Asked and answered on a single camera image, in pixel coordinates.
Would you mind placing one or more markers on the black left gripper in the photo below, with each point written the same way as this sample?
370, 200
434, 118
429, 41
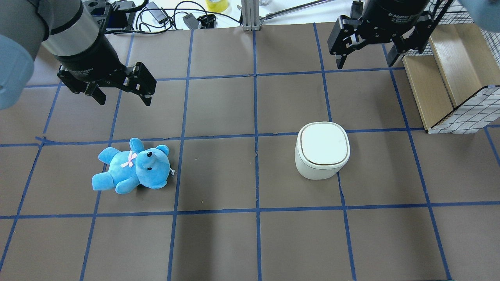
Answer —
90, 57

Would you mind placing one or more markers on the yellow tape roll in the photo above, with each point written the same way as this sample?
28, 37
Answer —
217, 6

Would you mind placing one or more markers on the black clamp bracket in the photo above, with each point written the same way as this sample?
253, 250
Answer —
200, 23

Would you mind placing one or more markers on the wooden step shelf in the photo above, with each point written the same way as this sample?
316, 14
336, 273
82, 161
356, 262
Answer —
428, 89

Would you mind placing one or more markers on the aluminium frame post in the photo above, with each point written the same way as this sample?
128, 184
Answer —
250, 15

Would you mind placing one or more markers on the black power adapter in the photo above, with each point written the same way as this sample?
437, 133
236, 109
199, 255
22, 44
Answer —
158, 14

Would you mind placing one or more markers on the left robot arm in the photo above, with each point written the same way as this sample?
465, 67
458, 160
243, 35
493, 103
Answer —
75, 33

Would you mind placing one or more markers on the blue teddy bear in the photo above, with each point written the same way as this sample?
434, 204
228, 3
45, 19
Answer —
138, 166

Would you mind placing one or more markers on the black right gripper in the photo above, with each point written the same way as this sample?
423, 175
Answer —
395, 15

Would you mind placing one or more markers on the white trash can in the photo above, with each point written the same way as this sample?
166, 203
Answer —
321, 150

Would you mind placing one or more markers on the metal rod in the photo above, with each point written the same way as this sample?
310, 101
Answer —
293, 9

